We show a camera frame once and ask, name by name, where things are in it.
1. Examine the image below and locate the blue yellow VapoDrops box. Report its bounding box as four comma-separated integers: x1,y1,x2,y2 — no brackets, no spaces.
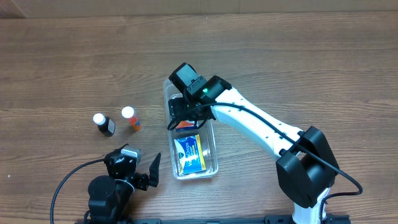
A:
174,134,206,175

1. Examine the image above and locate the orange tube white cap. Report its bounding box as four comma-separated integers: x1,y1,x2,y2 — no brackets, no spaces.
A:
121,106,142,131

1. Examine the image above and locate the red white small box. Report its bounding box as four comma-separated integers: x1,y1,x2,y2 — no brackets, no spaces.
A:
175,121,196,130

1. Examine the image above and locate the white blue plaster box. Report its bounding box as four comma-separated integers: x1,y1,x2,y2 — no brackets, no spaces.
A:
175,127,197,133

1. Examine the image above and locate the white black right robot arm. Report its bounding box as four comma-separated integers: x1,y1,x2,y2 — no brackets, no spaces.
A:
169,63,338,223

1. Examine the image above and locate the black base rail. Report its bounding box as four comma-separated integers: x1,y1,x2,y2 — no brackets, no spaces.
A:
130,215,294,224

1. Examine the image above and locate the dark brown bottle white cap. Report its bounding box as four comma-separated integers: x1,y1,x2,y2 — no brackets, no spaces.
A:
93,113,116,137

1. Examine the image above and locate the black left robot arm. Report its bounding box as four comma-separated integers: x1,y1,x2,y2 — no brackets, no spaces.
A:
85,144,161,224

